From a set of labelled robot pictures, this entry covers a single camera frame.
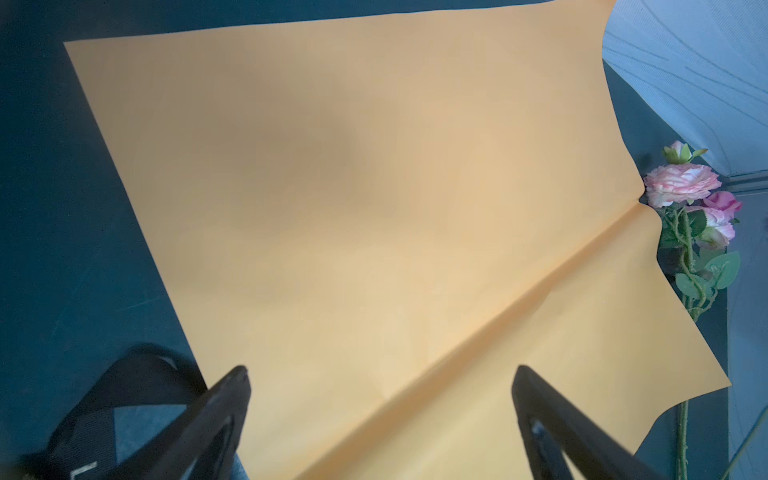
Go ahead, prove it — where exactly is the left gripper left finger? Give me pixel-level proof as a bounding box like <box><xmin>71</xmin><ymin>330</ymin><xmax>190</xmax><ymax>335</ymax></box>
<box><xmin>105</xmin><ymin>365</ymin><xmax>251</xmax><ymax>479</ymax></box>

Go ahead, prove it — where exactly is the light pink fake rose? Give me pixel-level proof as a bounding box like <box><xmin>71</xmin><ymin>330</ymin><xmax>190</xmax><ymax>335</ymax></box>
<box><xmin>643</xmin><ymin>140</ymin><xmax>724</xmax><ymax>480</ymax></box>

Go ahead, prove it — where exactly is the orange wrapping paper sheet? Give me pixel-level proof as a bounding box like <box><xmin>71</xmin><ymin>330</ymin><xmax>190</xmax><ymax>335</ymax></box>
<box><xmin>66</xmin><ymin>1</ymin><xmax>729</xmax><ymax>479</ymax></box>

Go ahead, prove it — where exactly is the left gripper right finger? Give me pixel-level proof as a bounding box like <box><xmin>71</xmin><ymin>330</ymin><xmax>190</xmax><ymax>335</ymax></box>
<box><xmin>511</xmin><ymin>365</ymin><xmax>660</xmax><ymax>479</ymax></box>

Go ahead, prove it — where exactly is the black printed ribbon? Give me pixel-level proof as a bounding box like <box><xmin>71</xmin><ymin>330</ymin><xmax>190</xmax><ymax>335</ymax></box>
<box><xmin>23</xmin><ymin>345</ymin><xmax>206</xmax><ymax>479</ymax></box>

